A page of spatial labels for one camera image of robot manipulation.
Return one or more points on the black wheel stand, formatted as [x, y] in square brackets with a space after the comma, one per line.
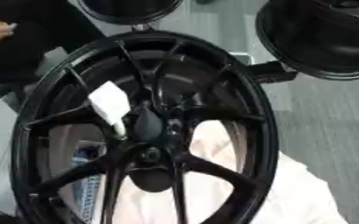
[269, 73]

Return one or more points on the person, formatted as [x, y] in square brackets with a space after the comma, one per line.
[39, 43]

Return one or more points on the white table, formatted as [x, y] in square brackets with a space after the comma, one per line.
[295, 198]

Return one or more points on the black wheel rim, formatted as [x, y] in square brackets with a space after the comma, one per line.
[129, 11]
[310, 38]

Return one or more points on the black spoked wheel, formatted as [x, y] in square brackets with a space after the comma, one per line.
[60, 87]

